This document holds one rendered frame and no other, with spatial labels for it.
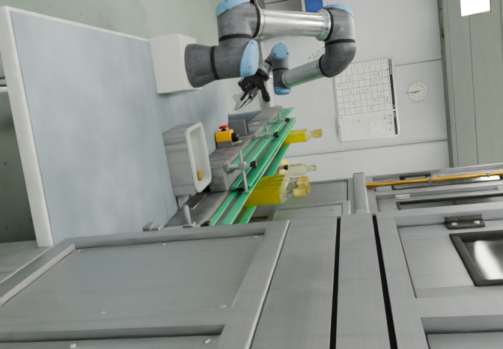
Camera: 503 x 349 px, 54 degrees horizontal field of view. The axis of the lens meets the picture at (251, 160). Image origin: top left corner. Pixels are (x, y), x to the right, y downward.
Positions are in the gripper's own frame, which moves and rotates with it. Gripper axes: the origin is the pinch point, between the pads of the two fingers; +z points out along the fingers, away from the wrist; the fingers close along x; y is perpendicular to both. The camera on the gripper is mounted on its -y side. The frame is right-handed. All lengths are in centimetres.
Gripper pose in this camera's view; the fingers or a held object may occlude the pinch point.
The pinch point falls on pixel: (237, 108)
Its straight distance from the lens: 228.1
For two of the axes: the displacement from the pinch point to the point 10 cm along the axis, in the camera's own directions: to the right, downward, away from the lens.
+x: -2.4, -2.8, -9.3
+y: -7.2, -6.0, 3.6
